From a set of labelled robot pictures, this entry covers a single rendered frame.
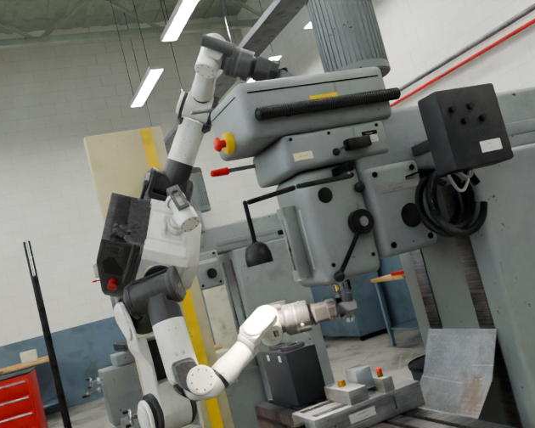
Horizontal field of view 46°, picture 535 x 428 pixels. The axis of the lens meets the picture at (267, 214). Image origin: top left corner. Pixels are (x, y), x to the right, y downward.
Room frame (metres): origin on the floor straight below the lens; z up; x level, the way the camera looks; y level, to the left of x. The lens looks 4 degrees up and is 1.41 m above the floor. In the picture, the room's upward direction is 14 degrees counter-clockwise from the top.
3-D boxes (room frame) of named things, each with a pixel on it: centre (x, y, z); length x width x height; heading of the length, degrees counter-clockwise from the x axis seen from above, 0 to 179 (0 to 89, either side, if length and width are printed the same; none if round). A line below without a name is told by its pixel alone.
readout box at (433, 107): (1.63, -0.56, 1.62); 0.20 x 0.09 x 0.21; 114
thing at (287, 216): (1.77, -0.05, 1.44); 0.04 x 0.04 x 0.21; 24
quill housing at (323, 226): (1.81, -0.16, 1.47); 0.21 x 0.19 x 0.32; 24
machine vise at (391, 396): (1.83, -0.11, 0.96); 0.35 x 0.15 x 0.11; 113
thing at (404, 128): (2.01, -0.61, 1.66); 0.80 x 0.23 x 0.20; 114
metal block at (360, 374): (1.84, -0.14, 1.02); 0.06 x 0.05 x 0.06; 23
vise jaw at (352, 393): (1.82, -0.09, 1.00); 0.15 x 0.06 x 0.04; 23
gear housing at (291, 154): (1.83, -0.19, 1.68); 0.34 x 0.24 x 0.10; 114
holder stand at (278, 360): (2.31, 0.05, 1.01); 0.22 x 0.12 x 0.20; 26
